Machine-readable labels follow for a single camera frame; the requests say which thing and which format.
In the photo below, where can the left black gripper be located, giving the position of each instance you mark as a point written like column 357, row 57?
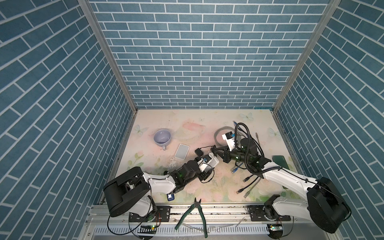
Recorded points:
column 204, row 176

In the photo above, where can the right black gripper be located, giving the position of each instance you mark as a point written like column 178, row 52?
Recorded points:
column 225, row 155

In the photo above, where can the black power adapter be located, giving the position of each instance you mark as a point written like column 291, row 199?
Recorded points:
column 199, row 152

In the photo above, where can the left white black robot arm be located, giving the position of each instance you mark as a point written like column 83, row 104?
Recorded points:
column 133, row 190

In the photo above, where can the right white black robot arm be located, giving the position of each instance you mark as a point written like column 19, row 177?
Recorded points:
column 320, row 201

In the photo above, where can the blue black handheld tool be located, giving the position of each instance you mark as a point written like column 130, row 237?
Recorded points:
column 170, row 197

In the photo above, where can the lavender ceramic cup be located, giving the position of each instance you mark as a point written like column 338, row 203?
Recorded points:
column 162, row 138

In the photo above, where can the left controller board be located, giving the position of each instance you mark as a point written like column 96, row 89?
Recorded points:
column 147, row 231

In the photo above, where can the controller board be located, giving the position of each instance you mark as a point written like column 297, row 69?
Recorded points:
column 147, row 231
column 275, row 228

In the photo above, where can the right controller board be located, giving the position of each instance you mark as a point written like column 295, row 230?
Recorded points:
column 275, row 228

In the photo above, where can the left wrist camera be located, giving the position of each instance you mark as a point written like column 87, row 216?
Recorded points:
column 204, row 163

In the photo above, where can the aluminium front rail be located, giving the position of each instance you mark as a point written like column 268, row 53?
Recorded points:
column 224, row 222

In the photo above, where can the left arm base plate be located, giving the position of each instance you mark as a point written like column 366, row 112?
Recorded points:
column 161, row 214

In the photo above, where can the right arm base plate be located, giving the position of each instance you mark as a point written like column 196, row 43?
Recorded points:
column 255, row 213

